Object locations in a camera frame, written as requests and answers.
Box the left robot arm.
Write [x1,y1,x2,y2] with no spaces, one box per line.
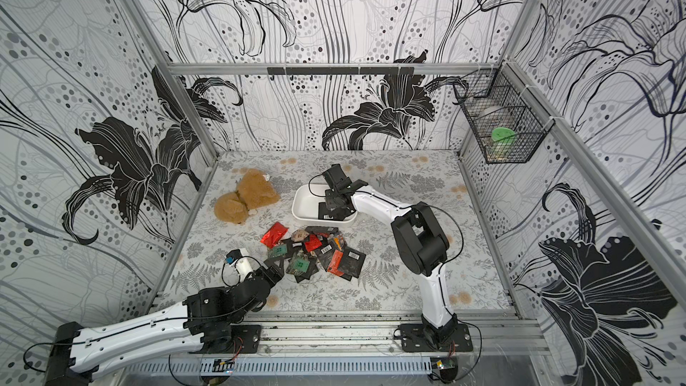
[41,264,284,385]

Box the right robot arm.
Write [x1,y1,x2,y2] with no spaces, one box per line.
[321,164,458,340]

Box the white storage box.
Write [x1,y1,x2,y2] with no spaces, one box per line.
[291,183,357,227]

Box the green label tea bag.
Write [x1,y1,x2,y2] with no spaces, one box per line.
[286,254,319,283]
[268,242,292,262]

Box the black barcode tea bag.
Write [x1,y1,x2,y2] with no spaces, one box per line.
[339,247,366,278]

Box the shiny red foil tea bag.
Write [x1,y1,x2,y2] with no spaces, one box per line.
[260,222,288,248]

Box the brown teddy bear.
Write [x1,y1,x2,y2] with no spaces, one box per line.
[214,169,280,224]

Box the green lid in basket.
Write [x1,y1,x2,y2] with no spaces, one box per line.
[491,127,518,146]

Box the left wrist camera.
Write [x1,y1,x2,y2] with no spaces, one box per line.
[225,248,255,283]

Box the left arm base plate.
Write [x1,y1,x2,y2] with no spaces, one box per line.
[200,323,262,355]

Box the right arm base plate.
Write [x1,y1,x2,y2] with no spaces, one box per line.
[393,323,474,353]

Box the black wire basket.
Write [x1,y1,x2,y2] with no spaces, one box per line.
[452,67,548,164]

